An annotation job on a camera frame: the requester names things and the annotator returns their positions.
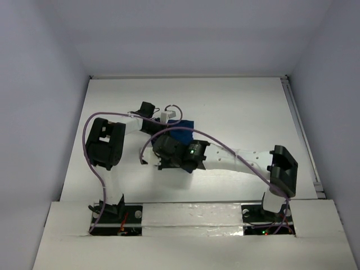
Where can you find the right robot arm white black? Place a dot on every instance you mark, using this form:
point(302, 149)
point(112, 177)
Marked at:
point(277, 167)

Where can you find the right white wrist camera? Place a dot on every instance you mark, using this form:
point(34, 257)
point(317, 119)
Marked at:
point(150, 158)

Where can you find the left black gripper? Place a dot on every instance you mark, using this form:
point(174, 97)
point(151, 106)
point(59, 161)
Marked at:
point(157, 127)

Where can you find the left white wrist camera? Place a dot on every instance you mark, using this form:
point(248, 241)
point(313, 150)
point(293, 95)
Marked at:
point(166, 115)

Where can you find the silver foil tape strip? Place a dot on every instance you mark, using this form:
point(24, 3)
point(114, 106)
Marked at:
point(192, 220)

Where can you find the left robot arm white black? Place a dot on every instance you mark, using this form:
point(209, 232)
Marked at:
point(103, 142)

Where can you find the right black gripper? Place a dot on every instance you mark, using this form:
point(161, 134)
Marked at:
point(163, 162)

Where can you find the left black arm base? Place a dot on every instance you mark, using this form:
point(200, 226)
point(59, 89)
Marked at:
point(124, 220)

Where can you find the blue t shirt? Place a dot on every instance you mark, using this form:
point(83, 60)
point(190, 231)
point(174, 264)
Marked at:
point(181, 135)

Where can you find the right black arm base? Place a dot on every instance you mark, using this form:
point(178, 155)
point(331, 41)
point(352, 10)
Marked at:
point(257, 221)

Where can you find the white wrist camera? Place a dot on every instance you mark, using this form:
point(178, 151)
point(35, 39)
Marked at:
point(150, 158)
point(166, 115)

